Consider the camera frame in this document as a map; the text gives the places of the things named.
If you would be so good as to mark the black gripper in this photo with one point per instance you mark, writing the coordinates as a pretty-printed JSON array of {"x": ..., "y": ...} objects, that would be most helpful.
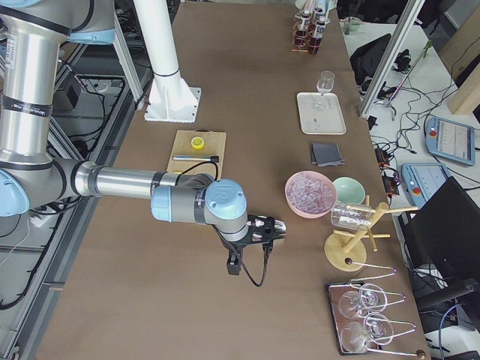
[{"x": 229, "y": 248}]

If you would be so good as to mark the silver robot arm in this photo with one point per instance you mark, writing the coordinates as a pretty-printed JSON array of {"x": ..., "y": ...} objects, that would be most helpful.
[{"x": 31, "y": 178}]

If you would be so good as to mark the tea bottle far basket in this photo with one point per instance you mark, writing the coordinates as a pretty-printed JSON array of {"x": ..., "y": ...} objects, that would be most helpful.
[{"x": 316, "y": 35}]

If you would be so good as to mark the tea bottle basket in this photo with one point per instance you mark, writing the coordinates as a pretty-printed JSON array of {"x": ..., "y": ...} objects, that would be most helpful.
[
  {"x": 316, "y": 35},
  {"x": 301, "y": 29}
]

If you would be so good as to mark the tea bottle centre basket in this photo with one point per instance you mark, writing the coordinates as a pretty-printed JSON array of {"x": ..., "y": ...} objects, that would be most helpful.
[{"x": 301, "y": 29}]

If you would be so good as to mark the pink bowl of ice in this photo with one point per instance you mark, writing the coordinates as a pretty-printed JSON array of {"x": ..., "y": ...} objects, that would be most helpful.
[{"x": 310, "y": 194}]

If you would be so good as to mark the metal ice scoop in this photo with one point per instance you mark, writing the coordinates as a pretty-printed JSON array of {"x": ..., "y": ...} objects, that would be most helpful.
[{"x": 196, "y": 158}]

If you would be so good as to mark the wooden cup tree stand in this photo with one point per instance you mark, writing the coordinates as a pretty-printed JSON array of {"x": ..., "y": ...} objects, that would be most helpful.
[{"x": 344, "y": 248}]

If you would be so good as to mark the green empty bowl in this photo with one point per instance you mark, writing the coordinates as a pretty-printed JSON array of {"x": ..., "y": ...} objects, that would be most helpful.
[{"x": 349, "y": 190}]

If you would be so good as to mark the grey folded cloth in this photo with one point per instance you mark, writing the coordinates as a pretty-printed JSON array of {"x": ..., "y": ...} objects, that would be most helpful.
[{"x": 325, "y": 154}]

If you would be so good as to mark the clear glass mug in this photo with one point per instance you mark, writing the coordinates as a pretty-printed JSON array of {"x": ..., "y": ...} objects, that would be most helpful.
[{"x": 351, "y": 216}]

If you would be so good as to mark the wine glass upper rack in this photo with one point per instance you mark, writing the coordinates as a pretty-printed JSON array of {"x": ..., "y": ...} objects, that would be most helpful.
[{"x": 360, "y": 300}]

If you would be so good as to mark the wine glass rack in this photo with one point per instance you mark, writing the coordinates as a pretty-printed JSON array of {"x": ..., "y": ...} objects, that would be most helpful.
[
  {"x": 374, "y": 332},
  {"x": 360, "y": 300}
]

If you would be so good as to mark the cream serving tray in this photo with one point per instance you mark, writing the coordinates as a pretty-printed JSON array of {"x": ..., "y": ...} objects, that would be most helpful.
[{"x": 320, "y": 114}]

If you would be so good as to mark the dark glass holder tray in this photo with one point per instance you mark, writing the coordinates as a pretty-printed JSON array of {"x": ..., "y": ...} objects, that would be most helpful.
[{"x": 335, "y": 291}]

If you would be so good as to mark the wine glass lower rack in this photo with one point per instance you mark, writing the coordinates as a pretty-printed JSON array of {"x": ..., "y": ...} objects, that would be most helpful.
[{"x": 374, "y": 332}]

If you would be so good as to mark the clear wine glass on tray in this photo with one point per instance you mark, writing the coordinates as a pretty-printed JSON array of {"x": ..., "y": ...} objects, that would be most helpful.
[{"x": 324, "y": 85}]

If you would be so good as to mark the blue teach pendant near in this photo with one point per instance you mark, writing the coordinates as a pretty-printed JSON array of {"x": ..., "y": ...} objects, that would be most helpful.
[{"x": 422, "y": 180}]

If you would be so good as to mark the blue teach pendant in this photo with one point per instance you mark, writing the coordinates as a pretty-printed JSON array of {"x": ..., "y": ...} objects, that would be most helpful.
[
  {"x": 451, "y": 140},
  {"x": 422, "y": 180}
]

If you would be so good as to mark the black office chair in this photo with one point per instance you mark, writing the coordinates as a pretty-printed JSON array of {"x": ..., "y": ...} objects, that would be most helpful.
[{"x": 444, "y": 232}]

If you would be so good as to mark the blue teach pendant far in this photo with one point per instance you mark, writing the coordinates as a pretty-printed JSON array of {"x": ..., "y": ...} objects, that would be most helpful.
[{"x": 451, "y": 140}]

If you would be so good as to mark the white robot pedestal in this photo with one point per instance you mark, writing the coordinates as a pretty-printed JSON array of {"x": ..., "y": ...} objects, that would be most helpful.
[{"x": 170, "y": 99}]

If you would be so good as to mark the copper wire bottle basket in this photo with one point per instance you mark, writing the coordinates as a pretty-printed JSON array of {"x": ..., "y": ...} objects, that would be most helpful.
[{"x": 317, "y": 8}]

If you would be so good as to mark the aluminium frame post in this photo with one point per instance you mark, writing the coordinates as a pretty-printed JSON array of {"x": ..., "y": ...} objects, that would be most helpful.
[{"x": 407, "y": 18}]

